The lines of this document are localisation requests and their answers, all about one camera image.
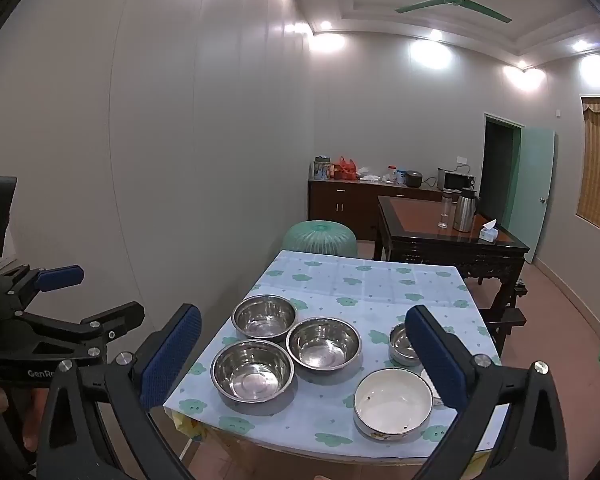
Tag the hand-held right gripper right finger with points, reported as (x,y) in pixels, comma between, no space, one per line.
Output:
(437,360)

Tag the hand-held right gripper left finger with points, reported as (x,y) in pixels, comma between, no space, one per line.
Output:
(172,355)

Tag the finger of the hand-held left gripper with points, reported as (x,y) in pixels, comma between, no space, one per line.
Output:
(105,322)
(60,277)

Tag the small white enamel bowl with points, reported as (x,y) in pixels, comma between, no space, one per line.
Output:
(429,382)

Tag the small stainless steel bowl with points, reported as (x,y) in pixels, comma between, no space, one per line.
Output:
(400,347)

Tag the large white enamel bowl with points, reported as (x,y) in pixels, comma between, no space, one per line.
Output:
(393,402)

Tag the large stainless steel bowl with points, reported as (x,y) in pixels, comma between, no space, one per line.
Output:
(252,372)
(324,345)
(265,317)

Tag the green flower print tablecloth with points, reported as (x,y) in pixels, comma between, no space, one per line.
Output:
(370,285)

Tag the tissue box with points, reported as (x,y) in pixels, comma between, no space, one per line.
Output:
(489,234)

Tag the dark wooden table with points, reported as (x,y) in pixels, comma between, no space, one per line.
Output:
(415,220)

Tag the steel thermos flask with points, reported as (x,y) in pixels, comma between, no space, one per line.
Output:
(464,212)

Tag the clear glass bottle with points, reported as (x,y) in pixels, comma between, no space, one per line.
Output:
(445,210)

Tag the green plastic stool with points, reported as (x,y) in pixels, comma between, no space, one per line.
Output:
(320,240)

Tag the microwave oven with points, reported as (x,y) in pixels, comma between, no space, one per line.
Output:
(452,180)

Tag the rice cooker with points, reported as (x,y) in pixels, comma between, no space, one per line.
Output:
(414,180)

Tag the blue and white can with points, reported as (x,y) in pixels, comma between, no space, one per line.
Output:
(401,177)

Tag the brown sideboard cabinet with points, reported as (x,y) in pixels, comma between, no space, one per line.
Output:
(340,200)

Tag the green door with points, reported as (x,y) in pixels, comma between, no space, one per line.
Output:
(530,195)

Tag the white plastic bag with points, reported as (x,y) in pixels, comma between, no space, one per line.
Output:
(370,176)

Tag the red plastic bag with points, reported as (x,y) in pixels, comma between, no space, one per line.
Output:
(347,169)

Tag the jar with lid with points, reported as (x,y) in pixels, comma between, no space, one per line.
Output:
(322,170)

